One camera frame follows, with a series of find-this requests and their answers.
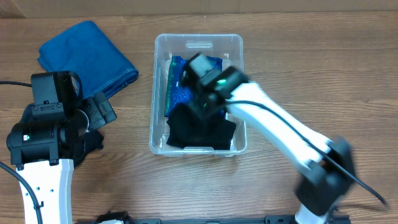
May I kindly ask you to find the black cloth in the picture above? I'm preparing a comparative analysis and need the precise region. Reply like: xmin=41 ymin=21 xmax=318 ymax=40
xmin=167 ymin=103 xmax=236 ymax=150
xmin=18 ymin=104 xmax=105 ymax=169

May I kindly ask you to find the blue sequin garment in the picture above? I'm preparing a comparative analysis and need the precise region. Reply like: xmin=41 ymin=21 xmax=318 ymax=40
xmin=164 ymin=55 xmax=227 ymax=118

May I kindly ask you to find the blue denim towel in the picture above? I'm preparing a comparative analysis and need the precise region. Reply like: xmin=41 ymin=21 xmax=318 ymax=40
xmin=38 ymin=21 xmax=139 ymax=99

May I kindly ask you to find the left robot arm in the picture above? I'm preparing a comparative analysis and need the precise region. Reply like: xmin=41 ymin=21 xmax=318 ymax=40
xmin=6 ymin=71 xmax=117 ymax=223

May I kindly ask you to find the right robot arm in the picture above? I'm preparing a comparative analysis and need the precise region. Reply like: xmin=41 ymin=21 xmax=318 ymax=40
xmin=181 ymin=53 xmax=355 ymax=223

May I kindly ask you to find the clear plastic storage container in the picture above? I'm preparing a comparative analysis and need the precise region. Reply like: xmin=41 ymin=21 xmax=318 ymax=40
xmin=148 ymin=33 xmax=249 ymax=157

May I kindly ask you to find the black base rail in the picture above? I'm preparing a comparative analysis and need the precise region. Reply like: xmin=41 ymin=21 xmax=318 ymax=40
xmin=74 ymin=210 xmax=352 ymax=224

